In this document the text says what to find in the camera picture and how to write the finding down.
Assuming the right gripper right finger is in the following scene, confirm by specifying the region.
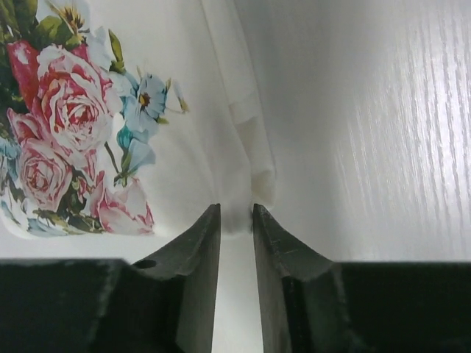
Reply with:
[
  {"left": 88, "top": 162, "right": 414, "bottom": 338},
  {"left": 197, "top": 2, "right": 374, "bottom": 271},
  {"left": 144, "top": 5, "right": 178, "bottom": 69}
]
[{"left": 252, "top": 205, "right": 470, "bottom": 352}]

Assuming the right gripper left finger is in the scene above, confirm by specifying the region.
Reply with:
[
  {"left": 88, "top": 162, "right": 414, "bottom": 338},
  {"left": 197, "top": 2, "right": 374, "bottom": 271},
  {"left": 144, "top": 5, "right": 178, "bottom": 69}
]
[{"left": 1, "top": 204, "right": 221, "bottom": 352}]

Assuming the white t shirt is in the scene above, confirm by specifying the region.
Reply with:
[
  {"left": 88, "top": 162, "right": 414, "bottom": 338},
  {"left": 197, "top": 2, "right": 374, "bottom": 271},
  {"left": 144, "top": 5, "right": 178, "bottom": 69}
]
[{"left": 0, "top": 0, "right": 277, "bottom": 353}]

